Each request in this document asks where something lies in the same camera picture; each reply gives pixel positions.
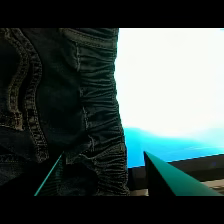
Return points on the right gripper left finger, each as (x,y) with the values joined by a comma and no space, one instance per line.
(55,183)

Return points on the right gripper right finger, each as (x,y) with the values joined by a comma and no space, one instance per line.
(166,181)

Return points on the black jeans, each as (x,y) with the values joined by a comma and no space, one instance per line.
(66,100)

